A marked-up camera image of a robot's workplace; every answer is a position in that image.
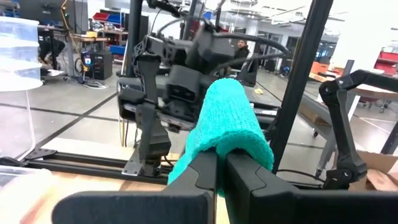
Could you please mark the yellow floor item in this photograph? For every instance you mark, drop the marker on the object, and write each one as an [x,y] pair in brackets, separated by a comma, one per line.
[258,91]

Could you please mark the black aluminium table frame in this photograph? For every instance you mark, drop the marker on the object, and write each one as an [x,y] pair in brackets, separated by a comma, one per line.
[93,165]

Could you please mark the red blue bin shelf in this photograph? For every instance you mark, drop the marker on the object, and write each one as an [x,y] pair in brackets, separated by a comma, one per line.
[115,18]

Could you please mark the cardboard box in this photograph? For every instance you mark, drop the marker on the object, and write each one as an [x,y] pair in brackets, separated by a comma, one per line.
[379,180]

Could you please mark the person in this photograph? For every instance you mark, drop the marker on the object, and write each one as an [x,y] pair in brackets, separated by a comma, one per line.
[242,53]

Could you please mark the clear plastic lid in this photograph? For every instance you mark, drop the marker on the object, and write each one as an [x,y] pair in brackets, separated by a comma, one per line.
[18,179]

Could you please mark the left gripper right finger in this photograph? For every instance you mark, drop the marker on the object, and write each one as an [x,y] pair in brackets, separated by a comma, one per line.
[295,208]

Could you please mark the wooden table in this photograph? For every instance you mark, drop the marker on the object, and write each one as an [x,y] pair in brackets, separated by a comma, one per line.
[90,39]

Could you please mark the black vertical frame post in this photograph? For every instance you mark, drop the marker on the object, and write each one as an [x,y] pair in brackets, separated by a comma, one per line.
[301,77]
[134,31]

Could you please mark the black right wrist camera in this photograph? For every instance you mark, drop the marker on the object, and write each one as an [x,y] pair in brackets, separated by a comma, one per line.
[183,87]

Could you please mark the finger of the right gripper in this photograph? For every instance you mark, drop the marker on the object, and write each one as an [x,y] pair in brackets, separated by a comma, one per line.
[152,137]

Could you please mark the teal elastic bandage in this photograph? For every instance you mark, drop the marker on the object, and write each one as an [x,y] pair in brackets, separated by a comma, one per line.
[227,118]

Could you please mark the orange box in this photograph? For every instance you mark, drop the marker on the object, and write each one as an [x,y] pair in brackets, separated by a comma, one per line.
[318,68]

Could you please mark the grey work table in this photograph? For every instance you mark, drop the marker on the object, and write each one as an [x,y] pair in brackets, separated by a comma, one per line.
[326,149]

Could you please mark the black monitor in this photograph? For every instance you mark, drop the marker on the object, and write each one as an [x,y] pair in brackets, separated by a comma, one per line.
[46,15]

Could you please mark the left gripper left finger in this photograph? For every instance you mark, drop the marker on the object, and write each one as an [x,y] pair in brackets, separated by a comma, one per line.
[140,208]

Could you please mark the red cabinet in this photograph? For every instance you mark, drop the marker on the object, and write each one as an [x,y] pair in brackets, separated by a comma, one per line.
[387,62]

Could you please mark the clear plastic container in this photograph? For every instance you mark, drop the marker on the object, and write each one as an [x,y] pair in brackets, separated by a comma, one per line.
[18,53]

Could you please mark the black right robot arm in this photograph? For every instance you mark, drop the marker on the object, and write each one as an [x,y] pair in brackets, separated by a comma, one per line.
[214,49]

